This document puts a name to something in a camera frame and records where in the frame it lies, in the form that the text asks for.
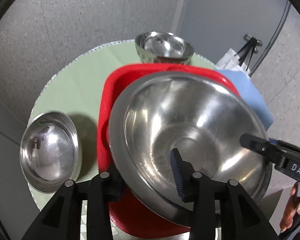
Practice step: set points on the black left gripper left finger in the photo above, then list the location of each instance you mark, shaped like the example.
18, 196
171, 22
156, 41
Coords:
109, 184

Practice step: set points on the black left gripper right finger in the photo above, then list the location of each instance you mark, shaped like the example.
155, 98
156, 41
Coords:
186, 179

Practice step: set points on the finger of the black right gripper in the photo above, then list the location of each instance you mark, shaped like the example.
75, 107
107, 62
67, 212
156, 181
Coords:
260, 146

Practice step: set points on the red square plastic tray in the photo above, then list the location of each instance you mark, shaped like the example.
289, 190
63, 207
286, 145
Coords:
129, 214

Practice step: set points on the blue plastic plate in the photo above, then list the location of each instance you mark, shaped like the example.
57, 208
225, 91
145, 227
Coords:
250, 94

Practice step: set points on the shallow steel bowl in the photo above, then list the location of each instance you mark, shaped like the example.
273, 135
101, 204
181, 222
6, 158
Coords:
50, 151

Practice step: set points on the large steel mixing bowl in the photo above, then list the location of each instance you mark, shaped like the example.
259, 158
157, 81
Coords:
201, 118

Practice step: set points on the person's right hand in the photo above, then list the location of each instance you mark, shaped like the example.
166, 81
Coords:
290, 211

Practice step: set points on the white tote bag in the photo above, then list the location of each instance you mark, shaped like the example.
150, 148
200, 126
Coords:
230, 61

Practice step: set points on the small deep steel bowl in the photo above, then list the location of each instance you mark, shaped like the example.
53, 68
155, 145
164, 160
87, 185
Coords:
155, 47

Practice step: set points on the grey wall conduit pipe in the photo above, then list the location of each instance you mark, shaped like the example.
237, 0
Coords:
273, 39

